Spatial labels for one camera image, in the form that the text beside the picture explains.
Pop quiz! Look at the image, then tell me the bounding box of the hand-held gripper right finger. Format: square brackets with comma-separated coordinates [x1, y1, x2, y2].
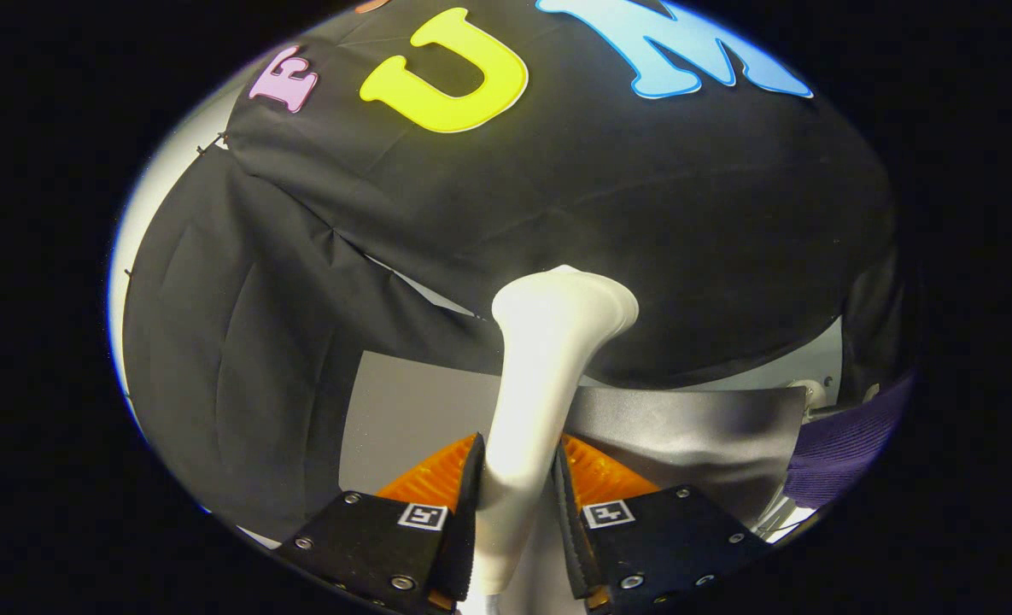
[551, 433, 771, 612]

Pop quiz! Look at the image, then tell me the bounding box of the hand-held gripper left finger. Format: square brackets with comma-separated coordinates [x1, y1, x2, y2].
[275, 433, 487, 612]

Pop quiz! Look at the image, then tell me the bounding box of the white garment steamer head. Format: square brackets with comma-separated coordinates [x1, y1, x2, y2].
[471, 265, 641, 599]

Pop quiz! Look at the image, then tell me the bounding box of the purple corduroy jacket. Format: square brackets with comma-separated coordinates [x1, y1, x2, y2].
[783, 372, 915, 509]

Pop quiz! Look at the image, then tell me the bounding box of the grey cabinet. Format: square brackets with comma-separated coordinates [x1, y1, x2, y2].
[337, 350, 807, 526]

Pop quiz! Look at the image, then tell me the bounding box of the black backdrop cloth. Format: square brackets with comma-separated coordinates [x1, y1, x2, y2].
[225, 0, 895, 390]
[121, 154, 506, 539]
[839, 243, 912, 402]

